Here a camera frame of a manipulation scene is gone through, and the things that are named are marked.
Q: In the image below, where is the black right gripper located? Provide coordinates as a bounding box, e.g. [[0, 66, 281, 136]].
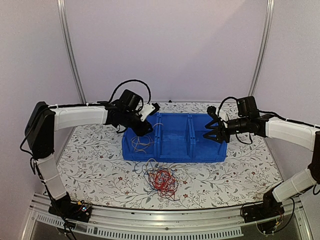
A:
[[203, 116, 250, 144]]

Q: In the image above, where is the yellow cable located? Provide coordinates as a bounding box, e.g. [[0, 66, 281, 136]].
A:
[[131, 122, 163, 153]]

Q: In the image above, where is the red cable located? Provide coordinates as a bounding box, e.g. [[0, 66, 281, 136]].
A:
[[148, 169, 180, 201]]

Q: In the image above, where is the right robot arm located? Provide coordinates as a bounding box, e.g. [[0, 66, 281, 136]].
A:
[[203, 96, 320, 218]]

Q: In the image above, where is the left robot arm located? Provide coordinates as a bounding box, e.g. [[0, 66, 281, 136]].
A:
[[19, 89, 160, 217]]

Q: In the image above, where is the blue plastic bin far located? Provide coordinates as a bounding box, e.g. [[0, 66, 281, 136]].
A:
[[121, 113, 160, 162]]

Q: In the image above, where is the blue plastic bin near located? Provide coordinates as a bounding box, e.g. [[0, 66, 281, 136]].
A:
[[190, 113, 227, 163]]

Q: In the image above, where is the floral tablecloth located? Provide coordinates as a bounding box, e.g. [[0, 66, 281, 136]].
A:
[[48, 101, 285, 210]]

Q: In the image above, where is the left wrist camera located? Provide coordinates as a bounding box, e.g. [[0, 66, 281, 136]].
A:
[[138, 102, 160, 122]]

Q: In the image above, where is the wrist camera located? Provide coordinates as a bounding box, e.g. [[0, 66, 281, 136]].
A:
[[207, 106, 229, 123], [138, 102, 160, 122]]

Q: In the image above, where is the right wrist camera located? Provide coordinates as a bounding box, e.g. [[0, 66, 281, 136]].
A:
[[207, 106, 229, 123]]

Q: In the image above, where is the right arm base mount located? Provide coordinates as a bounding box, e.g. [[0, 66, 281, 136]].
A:
[[240, 191, 285, 235]]

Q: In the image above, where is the aluminium front rail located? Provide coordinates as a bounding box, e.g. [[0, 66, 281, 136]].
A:
[[21, 194, 313, 240]]

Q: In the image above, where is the right aluminium corner post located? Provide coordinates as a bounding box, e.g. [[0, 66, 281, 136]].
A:
[[247, 0, 275, 96]]

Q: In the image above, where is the aluminium corner post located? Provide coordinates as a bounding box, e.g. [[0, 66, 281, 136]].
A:
[[56, 0, 87, 106], [247, 0, 275, 96]]

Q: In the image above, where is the left aluminium corner post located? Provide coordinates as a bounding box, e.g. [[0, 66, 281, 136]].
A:
[[56, 0, 87, 106]]

